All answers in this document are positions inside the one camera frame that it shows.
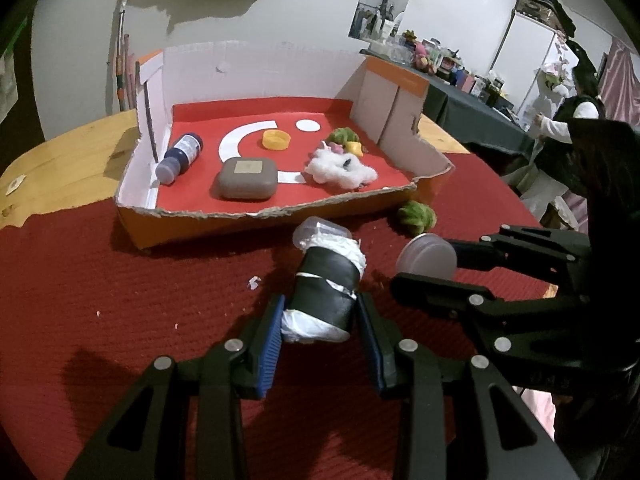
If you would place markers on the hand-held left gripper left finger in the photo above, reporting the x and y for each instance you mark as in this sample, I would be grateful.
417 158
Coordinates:
267 350

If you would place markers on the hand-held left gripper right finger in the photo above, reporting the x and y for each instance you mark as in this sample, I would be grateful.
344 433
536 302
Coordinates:
372 345

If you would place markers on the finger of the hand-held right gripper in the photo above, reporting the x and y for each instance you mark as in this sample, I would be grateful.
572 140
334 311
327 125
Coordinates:
440 292
530 252

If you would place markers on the round white disc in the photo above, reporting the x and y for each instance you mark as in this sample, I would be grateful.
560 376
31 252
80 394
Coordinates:
427 257

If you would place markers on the black roll with white paper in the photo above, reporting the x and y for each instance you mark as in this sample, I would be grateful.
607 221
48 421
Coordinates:
325 285

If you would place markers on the white fluffy star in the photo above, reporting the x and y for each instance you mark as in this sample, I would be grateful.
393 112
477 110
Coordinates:
335 170

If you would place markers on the small yellow toy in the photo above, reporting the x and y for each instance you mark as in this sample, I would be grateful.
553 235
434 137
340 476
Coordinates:
354 148

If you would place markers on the grey rounded case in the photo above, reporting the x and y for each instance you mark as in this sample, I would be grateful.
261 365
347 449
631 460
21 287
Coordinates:
245 180

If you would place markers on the cardboard box with red lining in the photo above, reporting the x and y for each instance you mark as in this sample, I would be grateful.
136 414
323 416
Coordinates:
145 227

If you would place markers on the small pink toy figure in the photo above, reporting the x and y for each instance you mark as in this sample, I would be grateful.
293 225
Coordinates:
332 148

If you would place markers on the blue bottle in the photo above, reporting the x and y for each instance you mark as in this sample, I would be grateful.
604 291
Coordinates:
182 152

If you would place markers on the small paper scrap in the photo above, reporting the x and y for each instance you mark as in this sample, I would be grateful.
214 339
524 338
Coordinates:
17 184
254 283

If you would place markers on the green fuzzy ball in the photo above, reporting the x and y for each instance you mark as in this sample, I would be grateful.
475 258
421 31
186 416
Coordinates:
417 216
344 135

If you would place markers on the clear plastic box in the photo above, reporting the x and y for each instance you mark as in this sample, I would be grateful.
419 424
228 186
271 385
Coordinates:
320 230

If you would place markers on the red table mat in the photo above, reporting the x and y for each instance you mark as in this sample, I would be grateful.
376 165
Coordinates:
125 310

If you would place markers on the dark side table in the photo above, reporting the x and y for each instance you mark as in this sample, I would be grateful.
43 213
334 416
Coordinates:
465 110

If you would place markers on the pink curtain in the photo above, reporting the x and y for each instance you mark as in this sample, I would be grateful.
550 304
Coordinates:
620 85

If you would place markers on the cluster of toys and bottles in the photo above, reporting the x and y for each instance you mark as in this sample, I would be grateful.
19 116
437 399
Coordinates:
450 65

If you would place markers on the yellow bottle cap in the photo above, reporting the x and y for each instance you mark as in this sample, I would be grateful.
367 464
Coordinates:
276 140

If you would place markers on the wall mirror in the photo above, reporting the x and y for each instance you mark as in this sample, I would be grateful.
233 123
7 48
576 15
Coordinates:
380 5

